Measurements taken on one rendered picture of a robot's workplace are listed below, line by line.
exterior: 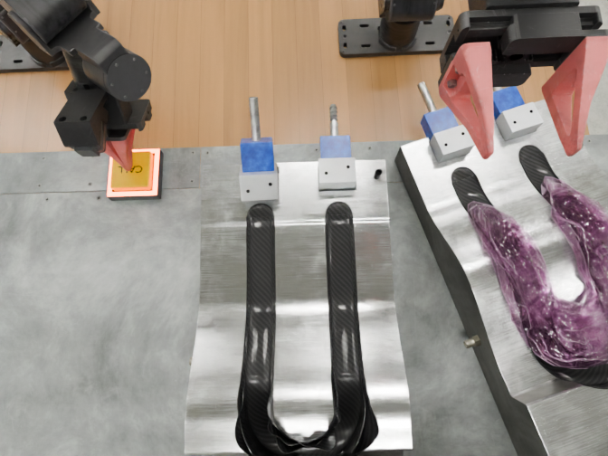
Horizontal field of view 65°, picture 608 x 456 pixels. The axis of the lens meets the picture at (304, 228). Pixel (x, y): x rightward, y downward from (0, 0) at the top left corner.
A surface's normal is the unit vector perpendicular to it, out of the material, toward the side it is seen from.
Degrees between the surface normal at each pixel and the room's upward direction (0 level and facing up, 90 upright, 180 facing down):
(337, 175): 0
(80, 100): 30
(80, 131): 60
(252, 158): 39
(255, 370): 26
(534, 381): 0
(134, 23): 0
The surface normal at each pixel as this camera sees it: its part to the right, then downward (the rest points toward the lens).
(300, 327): -0.03, -0.62
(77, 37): -0.29, -0.47
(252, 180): 0.06, 0.41
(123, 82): 0.71, 0.48
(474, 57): 0.00, 0.14
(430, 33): -0.02, -0.25
